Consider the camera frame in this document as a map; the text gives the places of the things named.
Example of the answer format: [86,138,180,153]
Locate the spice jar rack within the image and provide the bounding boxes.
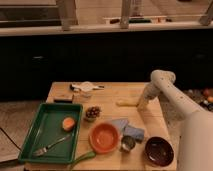
[188,88,213,112]

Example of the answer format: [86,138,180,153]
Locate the red bowl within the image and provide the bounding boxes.
[89,122,120,154]

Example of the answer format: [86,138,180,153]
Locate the orange fruit half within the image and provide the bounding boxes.
[62,117,75,131]

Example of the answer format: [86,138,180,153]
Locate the dark purple bowl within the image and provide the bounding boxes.
[145,137,174,167]

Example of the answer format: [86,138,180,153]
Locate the yellow banana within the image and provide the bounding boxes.
[116,99,138,107]

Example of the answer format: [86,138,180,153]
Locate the small metal cup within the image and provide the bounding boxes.
[121,136,136,152]

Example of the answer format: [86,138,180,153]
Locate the metal fork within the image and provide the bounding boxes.
[33,134,71,157]

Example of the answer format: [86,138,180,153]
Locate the green plastic tray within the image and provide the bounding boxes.
[18,103,83,164]

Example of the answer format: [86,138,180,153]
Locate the green spatula handle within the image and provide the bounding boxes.
[70,151,96,171]

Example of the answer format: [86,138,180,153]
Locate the dark wooden block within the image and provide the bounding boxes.
[53,94,73,103]

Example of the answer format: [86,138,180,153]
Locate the blue grey cloth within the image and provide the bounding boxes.
[110,118,144,143]

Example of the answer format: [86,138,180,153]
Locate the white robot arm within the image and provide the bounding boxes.
[137,70,213,171]

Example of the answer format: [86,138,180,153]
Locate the bunch of dark grapes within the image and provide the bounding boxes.
[85,106,101,121]

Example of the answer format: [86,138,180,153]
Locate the white citrus squeezer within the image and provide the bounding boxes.
[70,81,104,92]

